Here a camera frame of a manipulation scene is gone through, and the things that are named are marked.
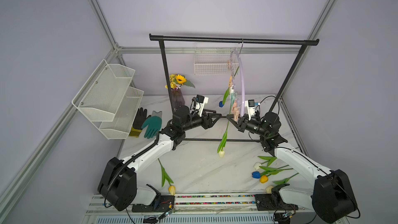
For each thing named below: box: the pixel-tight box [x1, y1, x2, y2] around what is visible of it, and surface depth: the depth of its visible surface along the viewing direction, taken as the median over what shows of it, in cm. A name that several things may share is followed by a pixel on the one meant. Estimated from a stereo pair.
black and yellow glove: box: [129, 106, 152, 138], surface depth 101 cm
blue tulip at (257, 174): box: [251, 168, 294, 179], surface depth 83 cm
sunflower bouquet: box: [164, 73, 196, 90], surface depth 97 cm
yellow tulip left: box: [157, 157, 176, 196], surface depth 82 cm
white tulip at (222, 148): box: [217, 105, 232, 158], surface depth 76 cm
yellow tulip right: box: [259, 175, 269, 184], surface depth 81 cm
